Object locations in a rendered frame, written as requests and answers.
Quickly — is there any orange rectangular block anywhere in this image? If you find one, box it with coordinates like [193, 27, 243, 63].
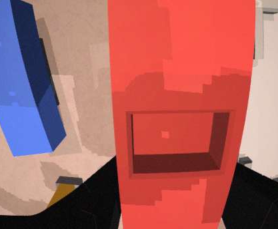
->
[47, 184, 74, 208]

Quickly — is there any blue wide bar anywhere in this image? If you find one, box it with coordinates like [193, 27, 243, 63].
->
[0, 0, 67, 157]

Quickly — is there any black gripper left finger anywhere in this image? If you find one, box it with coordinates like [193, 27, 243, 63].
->
[0, 156, 122, 229]

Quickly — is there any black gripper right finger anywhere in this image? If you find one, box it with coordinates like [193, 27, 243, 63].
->
[221, 162, 278, 229]

